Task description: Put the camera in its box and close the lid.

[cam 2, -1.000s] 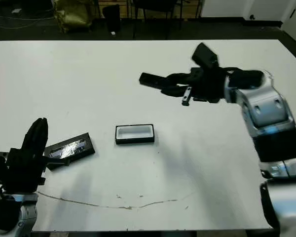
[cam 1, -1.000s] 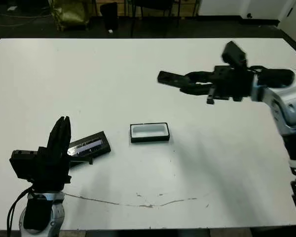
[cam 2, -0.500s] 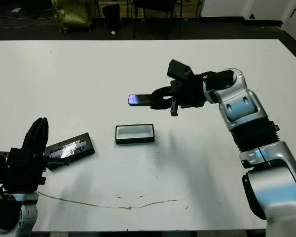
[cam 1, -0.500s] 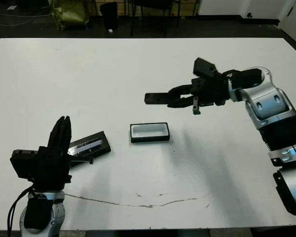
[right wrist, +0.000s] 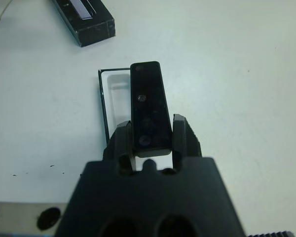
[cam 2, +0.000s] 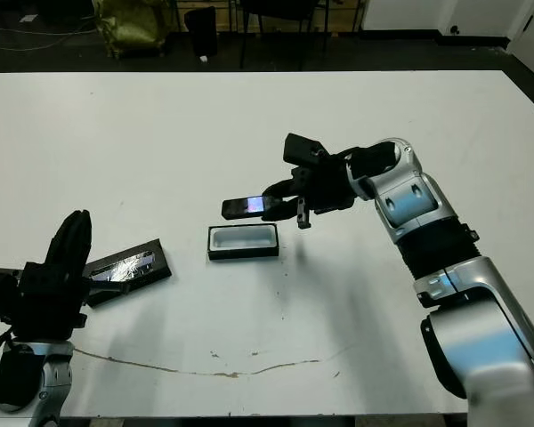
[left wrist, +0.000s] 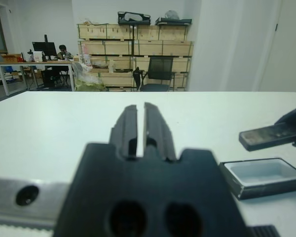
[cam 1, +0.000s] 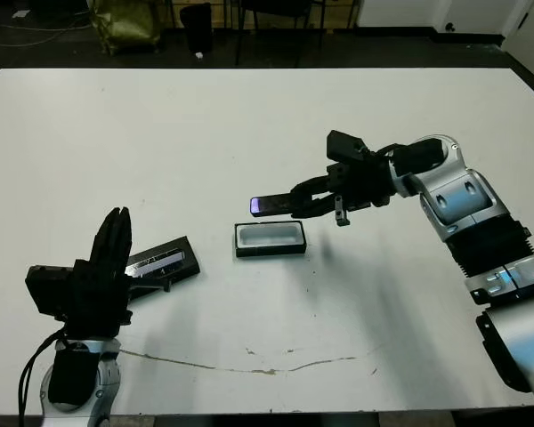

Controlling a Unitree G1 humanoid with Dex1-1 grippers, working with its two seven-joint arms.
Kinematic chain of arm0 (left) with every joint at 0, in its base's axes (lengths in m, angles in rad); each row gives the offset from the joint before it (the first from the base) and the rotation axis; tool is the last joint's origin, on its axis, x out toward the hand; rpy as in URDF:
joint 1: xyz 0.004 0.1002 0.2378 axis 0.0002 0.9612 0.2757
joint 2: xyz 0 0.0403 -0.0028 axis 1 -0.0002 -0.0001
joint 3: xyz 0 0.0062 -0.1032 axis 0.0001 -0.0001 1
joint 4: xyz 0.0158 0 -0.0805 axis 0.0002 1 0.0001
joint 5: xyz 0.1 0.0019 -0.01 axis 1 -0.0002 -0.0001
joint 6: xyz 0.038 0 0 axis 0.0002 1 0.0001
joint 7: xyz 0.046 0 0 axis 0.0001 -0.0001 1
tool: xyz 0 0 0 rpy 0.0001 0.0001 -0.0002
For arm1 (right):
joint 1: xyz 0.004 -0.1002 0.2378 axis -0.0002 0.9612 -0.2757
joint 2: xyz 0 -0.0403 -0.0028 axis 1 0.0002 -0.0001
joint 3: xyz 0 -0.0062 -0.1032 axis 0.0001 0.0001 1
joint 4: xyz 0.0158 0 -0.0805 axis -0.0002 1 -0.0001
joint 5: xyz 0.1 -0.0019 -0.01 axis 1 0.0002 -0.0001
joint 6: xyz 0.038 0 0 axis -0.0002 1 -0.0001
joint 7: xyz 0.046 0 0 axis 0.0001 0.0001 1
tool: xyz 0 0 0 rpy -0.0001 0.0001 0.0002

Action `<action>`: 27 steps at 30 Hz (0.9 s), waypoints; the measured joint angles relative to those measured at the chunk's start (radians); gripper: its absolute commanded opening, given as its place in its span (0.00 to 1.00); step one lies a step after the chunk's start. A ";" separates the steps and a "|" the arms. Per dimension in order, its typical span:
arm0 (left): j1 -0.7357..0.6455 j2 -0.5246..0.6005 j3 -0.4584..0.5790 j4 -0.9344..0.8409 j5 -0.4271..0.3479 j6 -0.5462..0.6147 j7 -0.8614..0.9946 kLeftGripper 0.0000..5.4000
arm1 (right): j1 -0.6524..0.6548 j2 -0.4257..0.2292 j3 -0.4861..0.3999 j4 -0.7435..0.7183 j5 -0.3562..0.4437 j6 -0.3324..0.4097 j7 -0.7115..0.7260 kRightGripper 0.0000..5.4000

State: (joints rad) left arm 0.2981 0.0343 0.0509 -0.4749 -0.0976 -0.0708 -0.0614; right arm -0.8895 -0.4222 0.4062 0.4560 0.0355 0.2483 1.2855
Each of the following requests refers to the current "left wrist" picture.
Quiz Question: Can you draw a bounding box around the grey plastic bag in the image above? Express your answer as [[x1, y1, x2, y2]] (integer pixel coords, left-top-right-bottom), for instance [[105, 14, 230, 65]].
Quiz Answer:
[[165, 10, 181, 19]]

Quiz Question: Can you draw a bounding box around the black camera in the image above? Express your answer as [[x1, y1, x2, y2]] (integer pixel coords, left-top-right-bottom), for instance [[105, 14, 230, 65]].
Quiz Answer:
[[238, 123, 296, 152]]

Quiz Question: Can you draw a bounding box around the orange cardboard box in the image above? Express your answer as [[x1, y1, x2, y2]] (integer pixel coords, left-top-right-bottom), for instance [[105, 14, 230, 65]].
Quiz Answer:
[[1, 53, 23, 63]]

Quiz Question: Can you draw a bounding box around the white-legged wooden-top desk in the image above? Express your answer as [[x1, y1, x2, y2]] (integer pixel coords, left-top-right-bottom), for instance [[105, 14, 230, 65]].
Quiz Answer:
[[0, 60, 76, 96]]

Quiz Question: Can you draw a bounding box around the white door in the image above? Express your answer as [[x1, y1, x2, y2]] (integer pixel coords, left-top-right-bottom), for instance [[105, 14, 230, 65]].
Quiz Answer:
[[258, 0, 296, 96]]

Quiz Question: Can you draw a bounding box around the open black carry case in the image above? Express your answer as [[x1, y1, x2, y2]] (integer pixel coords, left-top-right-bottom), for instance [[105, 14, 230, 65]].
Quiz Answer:
[[117, 11, 152, 26]]

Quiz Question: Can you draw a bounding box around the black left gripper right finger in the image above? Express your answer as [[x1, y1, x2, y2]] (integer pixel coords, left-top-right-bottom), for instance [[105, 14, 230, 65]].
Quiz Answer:
[[144, 102, 176, 161]]

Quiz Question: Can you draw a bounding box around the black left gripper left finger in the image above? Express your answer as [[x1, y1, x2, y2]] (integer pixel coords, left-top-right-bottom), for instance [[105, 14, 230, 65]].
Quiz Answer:
[[110, 105, 138, 160]]

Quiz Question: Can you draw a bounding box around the wooden shipping crate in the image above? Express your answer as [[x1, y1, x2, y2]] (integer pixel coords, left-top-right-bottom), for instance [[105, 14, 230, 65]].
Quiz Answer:
[[172, 73, 188, 90], [78, 40, 135, 56], [105, 86, 134, 92], [134, 40, 195, 57], [76, 23, 136, 40], [135, 24, 188, 41], [134, 56, 192, 73], [97, 72, 135, 87], [90, 56, 135, 73]]

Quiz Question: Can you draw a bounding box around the black computer tower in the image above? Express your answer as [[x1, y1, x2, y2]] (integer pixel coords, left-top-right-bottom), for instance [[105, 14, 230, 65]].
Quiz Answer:
[[41, 69, 62, 88]]

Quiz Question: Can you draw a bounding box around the black computer monitor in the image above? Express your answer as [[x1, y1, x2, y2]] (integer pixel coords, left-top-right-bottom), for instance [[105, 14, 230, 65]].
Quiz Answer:
[[32, 34, 58, 61]]

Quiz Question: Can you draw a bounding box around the seated dark-haired person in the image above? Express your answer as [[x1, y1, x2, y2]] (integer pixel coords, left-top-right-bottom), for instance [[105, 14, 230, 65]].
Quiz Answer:
[[58, 44, 74, 61]]

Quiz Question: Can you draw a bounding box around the flat black carry case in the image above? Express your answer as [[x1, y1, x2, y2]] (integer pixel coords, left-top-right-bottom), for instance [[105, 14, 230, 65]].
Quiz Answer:
[[155, 16, 193, 26]]

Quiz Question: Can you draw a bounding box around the black mesh office chair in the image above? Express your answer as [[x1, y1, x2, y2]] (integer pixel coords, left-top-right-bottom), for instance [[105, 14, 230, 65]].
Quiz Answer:
[[139, 56, 177, 92]]

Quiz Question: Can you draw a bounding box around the pink and white carton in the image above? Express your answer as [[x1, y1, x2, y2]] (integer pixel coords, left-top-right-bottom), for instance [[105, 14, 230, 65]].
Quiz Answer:
[[80, 45, 92, 67]]

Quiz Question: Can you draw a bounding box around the yellow-green plastic bag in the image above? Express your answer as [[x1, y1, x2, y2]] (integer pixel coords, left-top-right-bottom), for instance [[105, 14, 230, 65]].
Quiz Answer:
[[75, 79, 107, 92]]

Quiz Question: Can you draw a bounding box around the black box with white insert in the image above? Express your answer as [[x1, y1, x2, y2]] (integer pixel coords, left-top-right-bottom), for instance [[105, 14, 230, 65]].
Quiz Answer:
[[219, 158, 296, 200]]

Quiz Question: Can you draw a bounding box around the white plastic bag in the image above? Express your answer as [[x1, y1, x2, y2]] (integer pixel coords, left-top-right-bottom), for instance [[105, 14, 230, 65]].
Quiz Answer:
[[73, 61, 92, 80]]

